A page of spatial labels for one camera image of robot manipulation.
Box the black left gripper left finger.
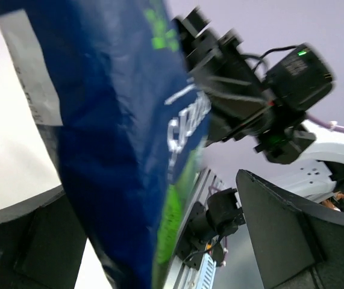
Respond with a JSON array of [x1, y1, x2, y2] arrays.
[[0, 186, 86, 289]]

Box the Burts sea salt vinegar bag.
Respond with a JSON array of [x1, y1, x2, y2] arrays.
[[0, 1, 211, 288]]

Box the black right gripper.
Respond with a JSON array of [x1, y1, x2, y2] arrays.
[[173, 8, 283, 148]]

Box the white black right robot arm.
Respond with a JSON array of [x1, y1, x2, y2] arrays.
[[174, 9, 344, 197]]

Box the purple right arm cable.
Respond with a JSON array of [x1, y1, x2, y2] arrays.
[[305, 113, 344, 135]]

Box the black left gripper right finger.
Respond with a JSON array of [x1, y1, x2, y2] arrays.
[[236, 170, 344, 288]]

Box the aluminium mounting rail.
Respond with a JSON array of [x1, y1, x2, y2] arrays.
[[164, 168, 237, 288]]

